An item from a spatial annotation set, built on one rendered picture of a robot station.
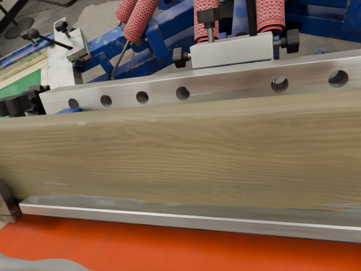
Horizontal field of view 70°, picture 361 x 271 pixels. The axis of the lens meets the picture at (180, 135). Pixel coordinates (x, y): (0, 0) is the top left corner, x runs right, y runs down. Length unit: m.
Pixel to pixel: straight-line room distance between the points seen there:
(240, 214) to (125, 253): 0.10
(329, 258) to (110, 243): 0.16
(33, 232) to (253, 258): 0.20
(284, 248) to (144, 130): 0.13
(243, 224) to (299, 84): 0.25
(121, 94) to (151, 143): 0.27
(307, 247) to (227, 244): 0.05
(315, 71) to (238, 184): 0.24
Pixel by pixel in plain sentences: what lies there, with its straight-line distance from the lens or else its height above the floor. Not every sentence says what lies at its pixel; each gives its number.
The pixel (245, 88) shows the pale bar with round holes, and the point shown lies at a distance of 0.37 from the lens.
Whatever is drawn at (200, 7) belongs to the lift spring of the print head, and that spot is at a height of 1.15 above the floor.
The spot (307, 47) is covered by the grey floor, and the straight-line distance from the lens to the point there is 2.23.
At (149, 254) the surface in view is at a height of 1.22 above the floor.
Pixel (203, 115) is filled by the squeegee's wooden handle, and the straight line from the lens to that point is 0.15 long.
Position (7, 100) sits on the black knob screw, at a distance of 0.41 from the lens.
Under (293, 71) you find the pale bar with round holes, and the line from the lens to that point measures 0.37.
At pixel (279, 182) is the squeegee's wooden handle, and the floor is 1.27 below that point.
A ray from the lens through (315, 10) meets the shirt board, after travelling 0.90.
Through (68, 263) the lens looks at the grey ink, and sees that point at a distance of 0.24.
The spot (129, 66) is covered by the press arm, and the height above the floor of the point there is 0.92.
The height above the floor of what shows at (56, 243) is 1.22.
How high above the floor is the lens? 1.42
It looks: 51 degrees down
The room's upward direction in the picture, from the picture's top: 28 degrees counter-clockwise
